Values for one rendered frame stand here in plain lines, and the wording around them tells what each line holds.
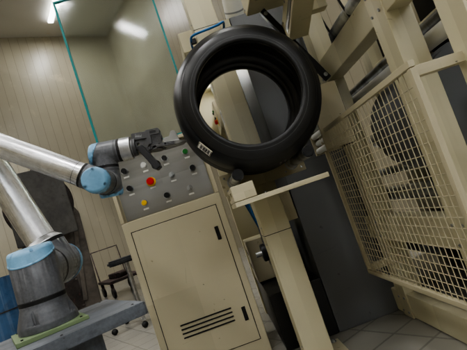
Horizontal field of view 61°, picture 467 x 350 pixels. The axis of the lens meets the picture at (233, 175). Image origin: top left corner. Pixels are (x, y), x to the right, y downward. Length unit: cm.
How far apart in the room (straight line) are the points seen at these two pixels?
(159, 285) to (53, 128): 898
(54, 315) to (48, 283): 10
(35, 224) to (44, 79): 985
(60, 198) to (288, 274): 461
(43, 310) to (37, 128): 953
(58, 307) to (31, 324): 9
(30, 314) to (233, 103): 118
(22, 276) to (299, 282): 112
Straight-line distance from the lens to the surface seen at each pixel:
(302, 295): 190
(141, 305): 135
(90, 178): 144
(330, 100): 190
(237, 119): 188
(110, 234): 1053
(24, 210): 168
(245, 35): 159
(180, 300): 220
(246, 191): 146
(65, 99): 1126
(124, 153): 157
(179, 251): 216
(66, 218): 603
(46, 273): 147
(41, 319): 146
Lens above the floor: 78
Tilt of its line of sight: 5 degrees up
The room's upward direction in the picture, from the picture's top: 19 degrees counter-clockwise
